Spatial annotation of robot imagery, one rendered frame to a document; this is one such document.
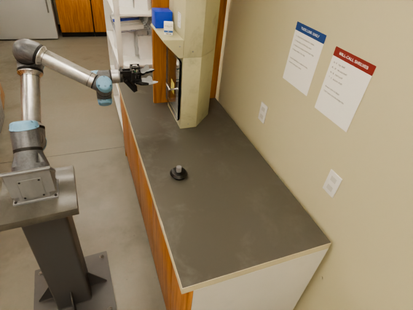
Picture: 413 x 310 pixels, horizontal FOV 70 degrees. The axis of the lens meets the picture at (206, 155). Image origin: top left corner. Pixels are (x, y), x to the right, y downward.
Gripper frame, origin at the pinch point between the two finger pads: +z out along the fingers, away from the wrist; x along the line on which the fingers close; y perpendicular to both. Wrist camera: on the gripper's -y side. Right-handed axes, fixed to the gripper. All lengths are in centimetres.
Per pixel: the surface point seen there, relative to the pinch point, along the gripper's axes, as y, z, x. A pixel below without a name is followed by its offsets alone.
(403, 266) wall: 34, 58, -132
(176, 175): -9, -1, -61
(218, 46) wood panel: -5, 52, 31
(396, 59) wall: 76, 58, -74
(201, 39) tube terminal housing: 23.9, 24.7, 2.3
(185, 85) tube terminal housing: -0.9, 16.9, -7.3
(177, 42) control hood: 22.6, 11.1, 1.8
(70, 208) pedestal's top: -10, -52, -67
